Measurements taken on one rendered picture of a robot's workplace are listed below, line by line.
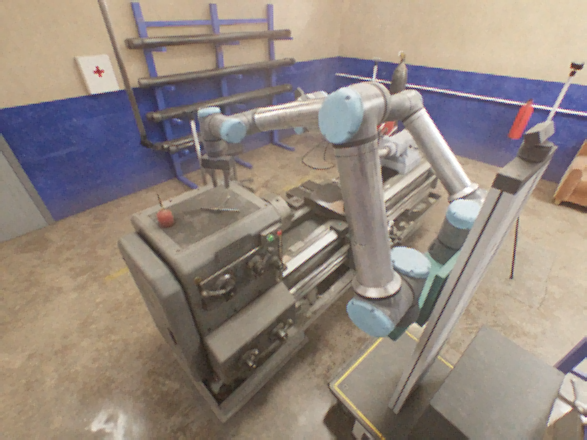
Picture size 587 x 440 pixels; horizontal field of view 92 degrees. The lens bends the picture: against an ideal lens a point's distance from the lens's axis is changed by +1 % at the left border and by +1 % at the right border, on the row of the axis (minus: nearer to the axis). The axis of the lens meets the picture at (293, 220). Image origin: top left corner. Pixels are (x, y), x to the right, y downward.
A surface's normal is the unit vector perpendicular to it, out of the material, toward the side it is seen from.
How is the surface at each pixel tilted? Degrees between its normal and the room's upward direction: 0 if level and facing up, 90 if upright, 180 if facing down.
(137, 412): 0
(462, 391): 0
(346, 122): 83
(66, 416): 0
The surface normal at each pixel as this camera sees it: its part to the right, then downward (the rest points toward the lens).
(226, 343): 0.38, -0.46
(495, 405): 0.00, -0.81
